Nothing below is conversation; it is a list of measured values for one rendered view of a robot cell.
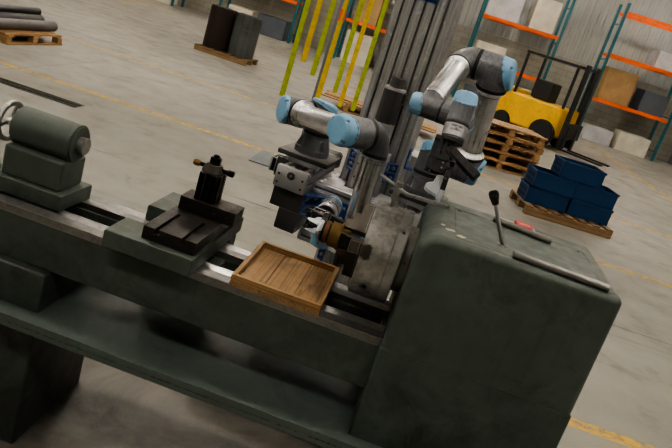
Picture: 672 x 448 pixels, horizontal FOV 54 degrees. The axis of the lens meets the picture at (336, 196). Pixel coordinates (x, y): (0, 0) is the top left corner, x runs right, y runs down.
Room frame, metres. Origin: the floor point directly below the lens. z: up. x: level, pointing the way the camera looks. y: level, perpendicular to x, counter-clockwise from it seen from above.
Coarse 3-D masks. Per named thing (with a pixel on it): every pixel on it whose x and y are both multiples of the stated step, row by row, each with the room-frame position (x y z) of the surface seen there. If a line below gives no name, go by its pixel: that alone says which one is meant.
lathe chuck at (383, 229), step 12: (384, 204) 2.03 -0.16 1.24; (384, 216) 1.96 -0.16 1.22; (396, 216) 1.98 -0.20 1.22; (372, 228) 1.92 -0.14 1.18; (384, 228) 1.93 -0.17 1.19; (396, 228) 1.94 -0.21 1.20; (372, 240) 1.90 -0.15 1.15; (384, 240) 1.91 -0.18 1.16; (372, 252) 1.89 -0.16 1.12; (384, 252) 1.89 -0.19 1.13; (360, 264) 1.89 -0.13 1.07; (372, 264) 1.88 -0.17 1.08; (384, 264) 1.88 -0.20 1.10; (360, 276) 1.90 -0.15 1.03; (372, 276) 1.89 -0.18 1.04; (348, 288) 1.96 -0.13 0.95; (360, 288) 1.92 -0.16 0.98; (372, 288) 1.90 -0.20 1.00
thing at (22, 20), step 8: (0, 8) 9.04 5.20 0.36; (8, 8) 9.20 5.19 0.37; (16, 8) 9.37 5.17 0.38; (24, 8) 9.55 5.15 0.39; (32, 8) 9.74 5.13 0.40; (0, 16) 8.90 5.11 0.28; (8, 16) 9.07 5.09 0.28; (16, 16) 9.24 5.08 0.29; (24, 16) 9.41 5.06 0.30; (32, 16) 9.60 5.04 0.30; (40, 16) 9.80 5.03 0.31; (0, 24) 8.60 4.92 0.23; (8, 24) 8.76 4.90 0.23; (16, 24) 8.92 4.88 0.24; (24, 24) 9.08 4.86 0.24; (32, 24) 9.26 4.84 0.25; (40, 24) 9.44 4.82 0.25; (48, 24) 9.63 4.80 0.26; (56, 24) 9.82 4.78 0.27
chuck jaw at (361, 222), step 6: (366, 204) 2.12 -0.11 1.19; (366, 210) 2.11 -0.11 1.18; (372, 210) 2.11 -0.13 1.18; (354, 216) 2.09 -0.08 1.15; (360, 216) 2.09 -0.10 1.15; (366, 216) 2.09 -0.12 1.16; (372, 216) 2.10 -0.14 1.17; (348, 222) 2.07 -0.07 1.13; (354, 222) 2.07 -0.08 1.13; (360, 222) 2.08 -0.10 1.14; (366, 222) 2.08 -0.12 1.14; (348, 228) 2.07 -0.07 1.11; (354, 228) 2.06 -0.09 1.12; (360, 228) 2.06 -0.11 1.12; (366, 228) 2.07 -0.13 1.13; (360, 234) 2.07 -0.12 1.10
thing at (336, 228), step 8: (328, 224) 2.04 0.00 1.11; (336, 224) 2.04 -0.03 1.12; (344, 224) 2.05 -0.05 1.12; (328, 232) 2.02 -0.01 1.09; (336, 232) 2.02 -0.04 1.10; (344, 232) 2.03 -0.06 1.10; (320, 240) 2.03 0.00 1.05; (328, 240) 2.01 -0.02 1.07; (336, 240) 2.01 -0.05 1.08; (336, 248) 2.03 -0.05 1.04
